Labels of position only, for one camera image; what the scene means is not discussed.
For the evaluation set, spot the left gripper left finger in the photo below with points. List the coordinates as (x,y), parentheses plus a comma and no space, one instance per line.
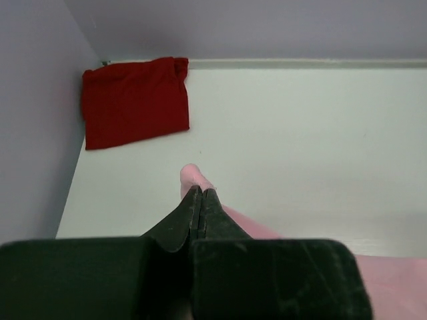
(100,278)

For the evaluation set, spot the dark red folded t shirt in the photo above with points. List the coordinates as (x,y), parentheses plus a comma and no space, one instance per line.
(124,103)

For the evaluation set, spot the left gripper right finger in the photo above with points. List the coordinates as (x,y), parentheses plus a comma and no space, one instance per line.
(238,277)

